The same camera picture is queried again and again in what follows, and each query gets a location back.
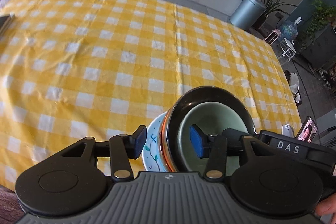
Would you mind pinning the person's hand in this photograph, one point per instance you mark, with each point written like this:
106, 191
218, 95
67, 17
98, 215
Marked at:
327, 206

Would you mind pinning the white Fruity painted plate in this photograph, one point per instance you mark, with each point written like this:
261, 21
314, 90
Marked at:
151, 155

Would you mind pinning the tall potted leaf plant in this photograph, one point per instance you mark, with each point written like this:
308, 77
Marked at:
271, 6

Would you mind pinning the orange steel bowl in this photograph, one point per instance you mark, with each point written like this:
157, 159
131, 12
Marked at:
213, 110

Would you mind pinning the pink small heater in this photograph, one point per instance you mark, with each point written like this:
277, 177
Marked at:
273, 36

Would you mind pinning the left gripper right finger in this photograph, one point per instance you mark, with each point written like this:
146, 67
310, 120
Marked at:
222, 160

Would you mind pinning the smartphone on stand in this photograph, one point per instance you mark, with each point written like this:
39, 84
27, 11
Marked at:
307, 131

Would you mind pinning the hanging vine plant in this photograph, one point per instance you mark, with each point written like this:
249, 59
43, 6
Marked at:
323, 15

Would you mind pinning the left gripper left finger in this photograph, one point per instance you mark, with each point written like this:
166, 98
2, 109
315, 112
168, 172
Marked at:
119, 149

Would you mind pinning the grey metal trash bin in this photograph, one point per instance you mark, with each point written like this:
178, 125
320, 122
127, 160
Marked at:
247, 13

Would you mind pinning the yellow checkered tablecloth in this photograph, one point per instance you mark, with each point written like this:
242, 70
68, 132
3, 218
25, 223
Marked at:
76, 68

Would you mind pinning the white round stand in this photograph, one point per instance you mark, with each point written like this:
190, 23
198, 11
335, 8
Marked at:
287, 51

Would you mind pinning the water bottle with pump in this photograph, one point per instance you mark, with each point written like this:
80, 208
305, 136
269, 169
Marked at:
289, 30

